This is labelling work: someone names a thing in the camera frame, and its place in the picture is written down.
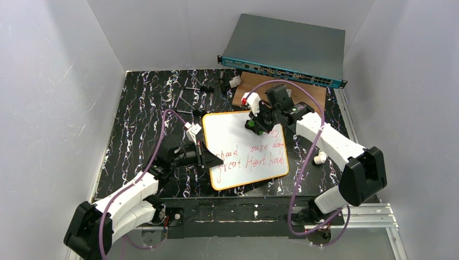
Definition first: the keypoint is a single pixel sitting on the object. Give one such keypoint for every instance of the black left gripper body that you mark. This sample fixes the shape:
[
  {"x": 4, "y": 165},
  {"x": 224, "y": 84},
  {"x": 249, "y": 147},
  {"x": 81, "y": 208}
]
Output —
[{"x": 202, "y": 155}]

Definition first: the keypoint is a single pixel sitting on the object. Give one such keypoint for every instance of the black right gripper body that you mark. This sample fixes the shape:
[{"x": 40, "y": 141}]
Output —
[{"x": 262, "y": 119}]

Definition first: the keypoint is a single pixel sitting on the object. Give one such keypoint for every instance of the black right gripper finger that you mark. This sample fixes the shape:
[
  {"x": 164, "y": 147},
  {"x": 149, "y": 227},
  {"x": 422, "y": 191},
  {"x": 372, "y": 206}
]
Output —
[
  {"x": 251, "y": 125},
  {"x": 263, "y": 128}
]

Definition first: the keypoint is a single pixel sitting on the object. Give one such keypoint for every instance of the yellow framed whiteboard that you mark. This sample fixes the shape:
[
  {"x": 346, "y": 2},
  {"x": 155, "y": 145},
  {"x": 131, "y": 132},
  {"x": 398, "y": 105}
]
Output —
[{"x": 247, "y": 157}]

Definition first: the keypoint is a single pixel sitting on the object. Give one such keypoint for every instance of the green black whiteboard eraser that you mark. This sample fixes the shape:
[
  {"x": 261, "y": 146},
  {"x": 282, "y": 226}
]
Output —
[{"x": 254, "y": 127}]

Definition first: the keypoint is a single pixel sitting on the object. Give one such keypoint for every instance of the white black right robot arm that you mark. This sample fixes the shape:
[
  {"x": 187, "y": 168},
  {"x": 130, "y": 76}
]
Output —
[{"x": 363, "y": 169}]

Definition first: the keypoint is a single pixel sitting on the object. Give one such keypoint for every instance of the white pvc elbow far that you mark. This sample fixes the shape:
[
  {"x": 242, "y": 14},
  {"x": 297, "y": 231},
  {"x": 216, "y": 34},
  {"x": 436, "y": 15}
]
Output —
[{"x": 234, "y": 82}]

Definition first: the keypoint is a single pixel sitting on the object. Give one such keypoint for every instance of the white pvc elbow near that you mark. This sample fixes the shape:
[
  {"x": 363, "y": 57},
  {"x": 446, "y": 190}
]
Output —
[{"x": 320, "y": 158}]

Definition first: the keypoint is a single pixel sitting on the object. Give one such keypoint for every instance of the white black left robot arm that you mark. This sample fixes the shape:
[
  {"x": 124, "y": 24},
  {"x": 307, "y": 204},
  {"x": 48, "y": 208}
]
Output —
[{"x": 125, "y": 204}]

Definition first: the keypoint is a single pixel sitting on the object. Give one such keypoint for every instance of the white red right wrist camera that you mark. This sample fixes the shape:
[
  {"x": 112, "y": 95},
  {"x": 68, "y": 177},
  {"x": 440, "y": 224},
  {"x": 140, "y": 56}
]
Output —
[{"x": 252, "y": 101}]

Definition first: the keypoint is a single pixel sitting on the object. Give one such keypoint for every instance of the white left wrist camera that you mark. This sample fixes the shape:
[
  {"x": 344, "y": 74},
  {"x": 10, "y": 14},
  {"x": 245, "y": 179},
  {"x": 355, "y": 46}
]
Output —
[{"x": 192, "y": 129}]

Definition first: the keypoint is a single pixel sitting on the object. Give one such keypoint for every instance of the teal grey network switch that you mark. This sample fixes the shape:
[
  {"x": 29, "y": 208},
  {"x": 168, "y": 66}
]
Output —
[{"x": 295, "y": 51}]

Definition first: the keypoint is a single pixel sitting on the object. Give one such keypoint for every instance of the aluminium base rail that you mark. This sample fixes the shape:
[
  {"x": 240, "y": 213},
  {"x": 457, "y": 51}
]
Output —
[{"x": 208, "y": 217}]

